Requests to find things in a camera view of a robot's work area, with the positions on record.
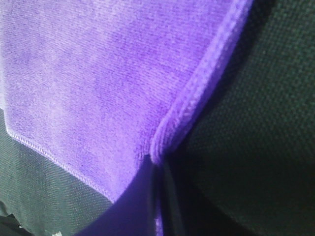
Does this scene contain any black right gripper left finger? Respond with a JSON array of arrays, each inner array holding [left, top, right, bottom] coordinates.
[[77, 155, 158, 236]]

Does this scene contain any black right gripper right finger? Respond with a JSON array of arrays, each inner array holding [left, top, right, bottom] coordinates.
[[161, 160, 249, 236]]

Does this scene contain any black fabric table mat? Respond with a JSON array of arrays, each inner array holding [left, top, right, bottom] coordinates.
[[0, 0, 315, 236]]

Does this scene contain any purple microfiber towel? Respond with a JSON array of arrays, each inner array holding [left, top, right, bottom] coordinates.
[[0, 0, 253, 236]]

